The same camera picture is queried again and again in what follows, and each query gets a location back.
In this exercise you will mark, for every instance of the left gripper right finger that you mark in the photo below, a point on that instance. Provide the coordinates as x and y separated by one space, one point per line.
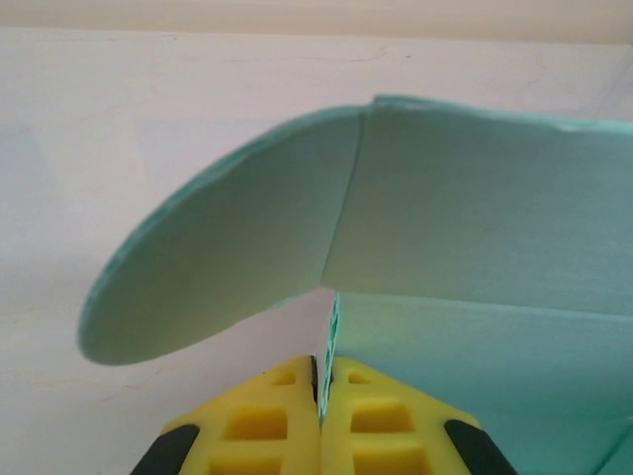
420 445

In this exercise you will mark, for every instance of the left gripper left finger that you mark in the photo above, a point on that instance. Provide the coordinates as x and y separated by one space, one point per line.
207 445

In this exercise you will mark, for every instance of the light teal paper box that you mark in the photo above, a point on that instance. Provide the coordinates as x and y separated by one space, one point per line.
445 222

